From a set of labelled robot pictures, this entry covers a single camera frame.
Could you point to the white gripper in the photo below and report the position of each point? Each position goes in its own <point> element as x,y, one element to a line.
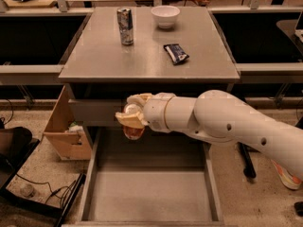
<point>156,113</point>

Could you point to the closed grey top drawer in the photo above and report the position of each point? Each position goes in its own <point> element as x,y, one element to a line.
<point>94,112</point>

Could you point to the black table leg frame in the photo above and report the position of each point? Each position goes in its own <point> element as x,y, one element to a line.
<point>249,170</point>

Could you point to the open grey middle drawer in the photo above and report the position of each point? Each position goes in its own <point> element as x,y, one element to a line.
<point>160,180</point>

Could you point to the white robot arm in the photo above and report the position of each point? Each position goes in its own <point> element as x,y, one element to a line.
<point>278,141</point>

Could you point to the cardboard box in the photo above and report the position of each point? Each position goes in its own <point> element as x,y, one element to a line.
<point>69,144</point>

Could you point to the silver blue energy drink can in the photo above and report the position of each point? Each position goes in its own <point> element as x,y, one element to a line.
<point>125,25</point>

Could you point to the black tray frame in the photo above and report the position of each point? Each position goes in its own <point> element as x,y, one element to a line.
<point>9,171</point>

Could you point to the red coke can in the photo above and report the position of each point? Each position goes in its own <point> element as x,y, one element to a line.
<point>132,133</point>

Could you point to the blue chip bag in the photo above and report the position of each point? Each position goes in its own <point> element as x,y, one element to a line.
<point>176,53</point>

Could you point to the white bowl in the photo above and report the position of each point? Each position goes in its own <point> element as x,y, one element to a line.
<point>165,16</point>

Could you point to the grey drawer cabinet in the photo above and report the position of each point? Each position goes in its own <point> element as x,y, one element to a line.
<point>101,67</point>

